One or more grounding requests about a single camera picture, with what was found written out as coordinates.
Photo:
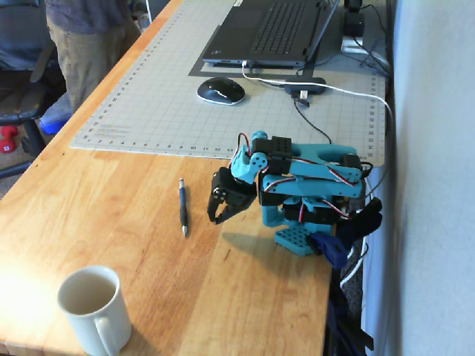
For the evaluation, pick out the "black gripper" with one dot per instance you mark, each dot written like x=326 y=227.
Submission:
x=227 y=194

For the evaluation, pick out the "dark blue pen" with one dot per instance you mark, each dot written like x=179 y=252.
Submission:
x=183 y=207

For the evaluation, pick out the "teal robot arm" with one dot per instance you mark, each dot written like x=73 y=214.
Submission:
x=315 y=185

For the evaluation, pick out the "white ceramic mug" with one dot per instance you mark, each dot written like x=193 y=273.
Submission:
x=100 y=319

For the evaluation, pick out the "gray grid cutting mat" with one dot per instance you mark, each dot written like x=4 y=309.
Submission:
x=167 y=111

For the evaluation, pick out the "black computer mouse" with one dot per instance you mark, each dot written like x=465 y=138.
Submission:
x=220 y=91

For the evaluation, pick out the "blue bar clamp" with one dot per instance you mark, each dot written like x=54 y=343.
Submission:
x=330 y=250

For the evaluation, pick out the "robot controller board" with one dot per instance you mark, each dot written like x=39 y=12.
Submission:
x=343 y=209

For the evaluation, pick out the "dark gray USB hub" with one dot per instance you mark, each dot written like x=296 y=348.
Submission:
x=304 y=84

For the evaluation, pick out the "gray speckled fabric panel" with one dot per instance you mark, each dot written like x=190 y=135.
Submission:
x=354 y=293

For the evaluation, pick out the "dark gray laptop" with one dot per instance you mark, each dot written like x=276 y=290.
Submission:
x=271 y=33

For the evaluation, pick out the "standing person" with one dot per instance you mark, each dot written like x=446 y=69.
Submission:
x=92 y=48

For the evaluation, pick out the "black power adapter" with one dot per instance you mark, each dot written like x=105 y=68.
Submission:
x=354 y=20

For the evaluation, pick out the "red dumbbell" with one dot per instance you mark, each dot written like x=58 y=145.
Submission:
x=7 y=141

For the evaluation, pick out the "black office chair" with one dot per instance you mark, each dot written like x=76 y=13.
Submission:
x=18 y=100

